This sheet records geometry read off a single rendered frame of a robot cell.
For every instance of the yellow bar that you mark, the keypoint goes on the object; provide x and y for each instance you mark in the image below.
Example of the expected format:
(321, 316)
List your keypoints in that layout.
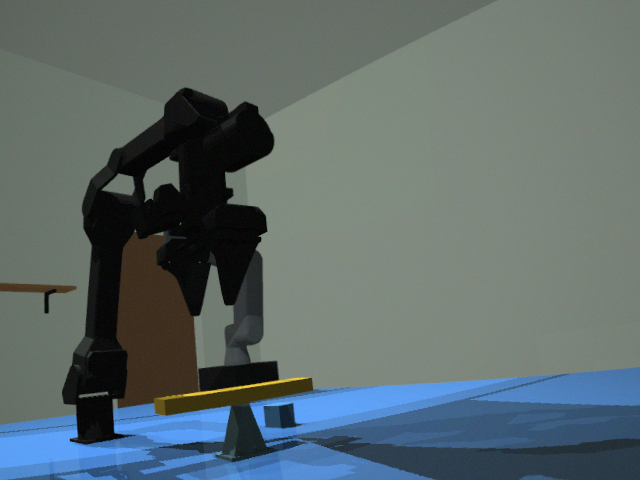
(186, 403)

